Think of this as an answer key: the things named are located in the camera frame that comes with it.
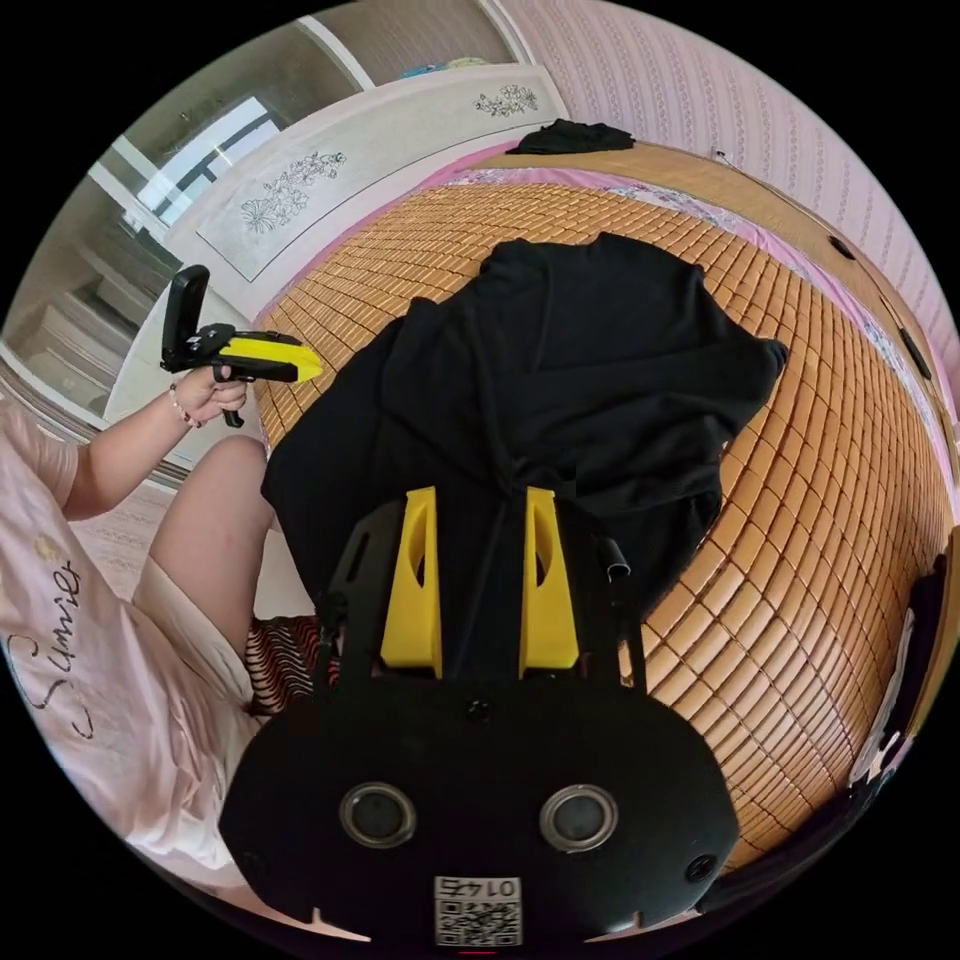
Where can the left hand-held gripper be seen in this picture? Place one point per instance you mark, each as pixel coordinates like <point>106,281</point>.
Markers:
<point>201,351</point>

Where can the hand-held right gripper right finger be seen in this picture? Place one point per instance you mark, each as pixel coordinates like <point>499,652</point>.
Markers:
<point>546,622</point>

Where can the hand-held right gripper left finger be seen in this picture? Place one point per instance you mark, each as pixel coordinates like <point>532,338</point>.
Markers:
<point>411,600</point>

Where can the black long sleeve shirt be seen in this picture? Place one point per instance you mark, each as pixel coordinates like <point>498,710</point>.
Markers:
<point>585,360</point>

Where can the person's left forearm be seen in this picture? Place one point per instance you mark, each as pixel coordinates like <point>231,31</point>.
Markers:
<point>124,457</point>

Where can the person's left hand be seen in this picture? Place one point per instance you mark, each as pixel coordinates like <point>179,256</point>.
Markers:
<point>204,396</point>

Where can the red black striped cloth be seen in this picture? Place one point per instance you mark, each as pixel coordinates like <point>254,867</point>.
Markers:
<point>281,660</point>

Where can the white floral headboard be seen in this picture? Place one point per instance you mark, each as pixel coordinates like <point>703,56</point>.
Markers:
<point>352,161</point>

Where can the window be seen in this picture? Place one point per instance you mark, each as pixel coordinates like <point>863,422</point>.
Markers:
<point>195,157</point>

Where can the bed with woven mat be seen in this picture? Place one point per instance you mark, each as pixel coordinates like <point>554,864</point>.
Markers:
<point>787,570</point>

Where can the person's body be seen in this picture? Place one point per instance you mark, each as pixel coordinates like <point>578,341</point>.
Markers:
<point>112,645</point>

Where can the black and white pile of clothes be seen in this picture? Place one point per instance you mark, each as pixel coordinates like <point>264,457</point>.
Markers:
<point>926,637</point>

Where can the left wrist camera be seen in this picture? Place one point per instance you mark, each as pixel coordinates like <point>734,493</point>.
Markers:
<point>184,307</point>

